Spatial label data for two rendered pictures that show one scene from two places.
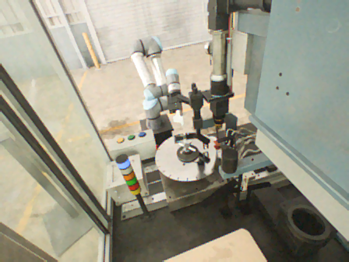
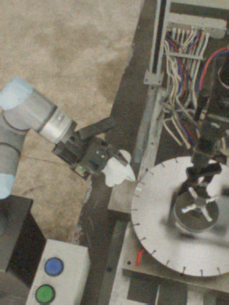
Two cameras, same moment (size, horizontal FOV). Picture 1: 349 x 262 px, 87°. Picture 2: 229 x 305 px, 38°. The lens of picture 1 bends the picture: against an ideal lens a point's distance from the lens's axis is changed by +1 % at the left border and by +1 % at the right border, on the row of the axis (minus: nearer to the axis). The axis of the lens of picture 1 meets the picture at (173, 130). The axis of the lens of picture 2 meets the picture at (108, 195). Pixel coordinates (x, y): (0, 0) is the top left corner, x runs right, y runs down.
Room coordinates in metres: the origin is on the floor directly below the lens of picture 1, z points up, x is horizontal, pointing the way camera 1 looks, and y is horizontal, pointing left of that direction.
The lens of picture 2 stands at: (0.72, 0.35, 1.73)
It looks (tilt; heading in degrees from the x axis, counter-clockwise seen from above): 63 degrees down; 294
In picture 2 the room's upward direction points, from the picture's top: 2 degrees counter-clockwise
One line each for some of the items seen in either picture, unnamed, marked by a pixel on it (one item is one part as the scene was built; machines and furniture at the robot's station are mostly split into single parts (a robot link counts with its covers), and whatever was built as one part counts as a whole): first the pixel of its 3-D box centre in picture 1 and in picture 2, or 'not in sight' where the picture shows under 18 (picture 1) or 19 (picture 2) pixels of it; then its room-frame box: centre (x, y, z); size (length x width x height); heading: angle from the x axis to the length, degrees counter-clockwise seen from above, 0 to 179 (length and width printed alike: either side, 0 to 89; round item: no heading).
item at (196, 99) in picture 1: (196, 108); (211, 133); (0.69, -0.12, 1.17); 0.06 x 0.05 x 0.20; 89
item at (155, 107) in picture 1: (152, 106); not in sight; (1.25, 0.13, 0.91); 0.13 x 0.12 x 0.14; 106
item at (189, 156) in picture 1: (187, 151); (196, 209); (0.65, -0.05, 0.96); 0.11 x 0.11 x 0.03
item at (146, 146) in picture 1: (135, 147); (56, 301); (0.92, 0.27, 0.82); 0.28 x 0.11 x 0.15; 98
